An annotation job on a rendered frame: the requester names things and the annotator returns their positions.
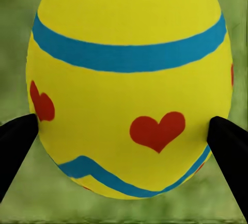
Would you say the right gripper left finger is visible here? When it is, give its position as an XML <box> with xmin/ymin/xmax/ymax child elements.
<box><xmin>0</xmin><ymin>114</ymin><xmax>39</xmax><ymax>203</ymax></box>

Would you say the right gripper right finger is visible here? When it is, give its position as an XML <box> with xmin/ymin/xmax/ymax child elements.
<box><xmin>207</xmin><ymin>116</ymin><xmax>248</xmax><ymax>223</ymax></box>

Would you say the easter egg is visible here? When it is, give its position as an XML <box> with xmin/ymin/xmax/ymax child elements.
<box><xmin>26</xmin><ymin>0</ymin><xmax>234</xmax><ymax>200</ymax></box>

